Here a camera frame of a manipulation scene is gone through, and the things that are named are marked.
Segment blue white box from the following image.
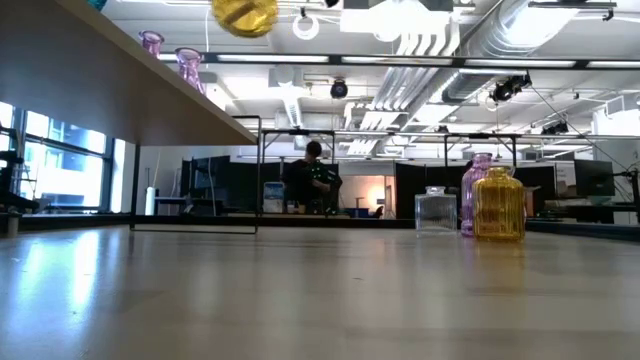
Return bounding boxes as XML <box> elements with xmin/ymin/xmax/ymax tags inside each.
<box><xmin>262</xmin><ymin>181</ymin><xmax>286</xmax><ymax>214</ymax></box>

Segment black device green lights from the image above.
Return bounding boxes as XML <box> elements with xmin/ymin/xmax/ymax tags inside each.
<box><xmin>309</xmin><ymin>162</ymin><xmax>335</xmax><ymax>187</ymax></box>

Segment large window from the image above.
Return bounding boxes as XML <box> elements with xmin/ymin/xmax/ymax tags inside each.
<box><xmin>0</xmin><ymin>97</ymin><xmax>126</xmax><ymax>215</ymax></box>

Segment black background equipment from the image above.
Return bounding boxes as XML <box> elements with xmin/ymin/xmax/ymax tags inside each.
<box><xmin>0</xmin><ymin>149</ymin><xmax>41</xmax><ymax>211</ymax></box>

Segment person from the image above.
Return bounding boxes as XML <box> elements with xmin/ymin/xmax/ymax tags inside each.
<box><xmin>283</xmin><ymin>140</ymin><xmax>344</xmax><ymax>215</ymax></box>

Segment clear square glass bottle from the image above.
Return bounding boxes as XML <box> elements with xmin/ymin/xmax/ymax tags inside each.
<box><xmin>414</xmin><ymin>185</ymin><xmax>459</xmax><ymax>236</ymax></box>

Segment black ceiling track light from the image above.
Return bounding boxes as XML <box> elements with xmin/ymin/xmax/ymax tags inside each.
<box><xmin>528</xmin><ymin>0</ymin><xmax>618</xmax><ymax>22</ymax></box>

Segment silver ceiling duct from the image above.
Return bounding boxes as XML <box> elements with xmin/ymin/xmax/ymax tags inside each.
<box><xmin>442</xmin><ymin>0</ymin><xmax>576</xmax><ymax>104</ymax></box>

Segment orange printed canister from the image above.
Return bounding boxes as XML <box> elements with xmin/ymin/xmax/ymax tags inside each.
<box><xmin>523</xmin><ymin>185</ymin><xmax>542</xmax><ymax>219</ymax></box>

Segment wooden shelf board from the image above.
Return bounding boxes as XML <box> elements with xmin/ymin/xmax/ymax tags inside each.
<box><xmin>0</xmin><ymin>0</ymin><xmax>258</xmax><ymax>147</ymax></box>

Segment black monitor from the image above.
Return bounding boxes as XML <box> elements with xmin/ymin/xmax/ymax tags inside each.
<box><xmin>573</xmin><ymin>159</ymin><xmax>616</xmax><ymax>197</ymax></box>
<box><xmin>180</xmin><ymin>154</ymin><xmax>232</xmax><ymax>199</ymax></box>

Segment black background rig frame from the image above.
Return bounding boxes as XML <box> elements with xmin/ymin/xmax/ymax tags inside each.
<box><xmin>259</xmin><ymin>127</ymin><xmax>524</xmax><ymax>166</ymax></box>

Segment yellow ribbed glass bottle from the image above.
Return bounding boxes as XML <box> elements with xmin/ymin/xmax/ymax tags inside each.
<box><xmin>471</xmin><ymin>166</ymin><xmax>527</xmax><ymax>244</ymax></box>

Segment black partition panels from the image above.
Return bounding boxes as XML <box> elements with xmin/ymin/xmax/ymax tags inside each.
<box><xmin>394</xmin><ymin>162</ymin><xmax>557</xmax><ymax>220</ymax></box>

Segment pink flared diamond-cut vase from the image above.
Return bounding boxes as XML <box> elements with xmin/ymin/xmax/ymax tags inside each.
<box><xmin>138</xmin><ymin>28</ymin><xmax>166</xmax><ymax>59</ymax></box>

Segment black metal stand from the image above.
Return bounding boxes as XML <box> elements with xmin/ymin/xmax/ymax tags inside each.
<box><xmin>613</xmin><ymin>168</ymin><xmax>640</xmax><ymax>225</ymax></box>

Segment pink wavy-ribbed glass vase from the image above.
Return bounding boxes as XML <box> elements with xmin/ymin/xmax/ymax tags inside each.
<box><xmin>174</xmin><ymin>47</ymin><xmax>207</xmax><ymax>96</ymax></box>

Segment black overhead camera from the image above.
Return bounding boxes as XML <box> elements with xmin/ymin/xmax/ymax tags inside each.
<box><xmin>329</xmin><ymin>78</ymin><xmax>350</xmax><ymax>100</ymax></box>

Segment pink ribbed glass bottle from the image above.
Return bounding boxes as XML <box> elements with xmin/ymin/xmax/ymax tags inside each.
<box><xmin>459</xmin><ymin>152</ymin><xmax>494</xmax><ymax>238</ymax></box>

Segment yellow honeycomb glass vase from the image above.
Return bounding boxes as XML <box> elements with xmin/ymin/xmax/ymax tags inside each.
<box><xmin>211</xmin><ymin>0</ymin><xmax>279</xmax><ymax>39</ymax></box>

